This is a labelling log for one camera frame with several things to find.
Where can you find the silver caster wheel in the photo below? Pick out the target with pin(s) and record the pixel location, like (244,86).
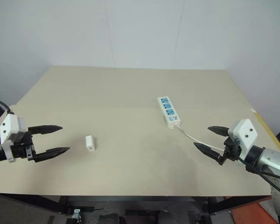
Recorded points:
(76,214)

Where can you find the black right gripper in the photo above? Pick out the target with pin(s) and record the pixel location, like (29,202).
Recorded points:
(231,150)

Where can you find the white plug adapter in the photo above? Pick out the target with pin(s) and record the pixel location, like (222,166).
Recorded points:
(90,143)

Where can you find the dark rounded shape under table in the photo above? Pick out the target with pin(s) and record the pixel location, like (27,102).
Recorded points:
(109,219)

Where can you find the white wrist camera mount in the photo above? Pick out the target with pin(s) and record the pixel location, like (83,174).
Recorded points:
(10,126)
(243,133)

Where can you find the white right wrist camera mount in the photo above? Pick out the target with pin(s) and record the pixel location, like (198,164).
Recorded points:
(243,133)

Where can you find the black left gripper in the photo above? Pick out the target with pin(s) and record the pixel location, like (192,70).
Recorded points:
(20,151)

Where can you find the red floor mat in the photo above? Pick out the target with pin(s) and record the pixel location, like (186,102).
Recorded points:
(254,211)

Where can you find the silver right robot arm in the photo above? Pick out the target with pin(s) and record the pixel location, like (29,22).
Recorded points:
(268,161)

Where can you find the black metal table frame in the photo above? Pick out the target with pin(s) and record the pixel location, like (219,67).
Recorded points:
(135,200)

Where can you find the white power strip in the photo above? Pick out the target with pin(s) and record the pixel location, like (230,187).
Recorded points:
(169,111)

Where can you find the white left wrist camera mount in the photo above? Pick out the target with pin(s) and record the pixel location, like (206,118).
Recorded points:
(10,126)

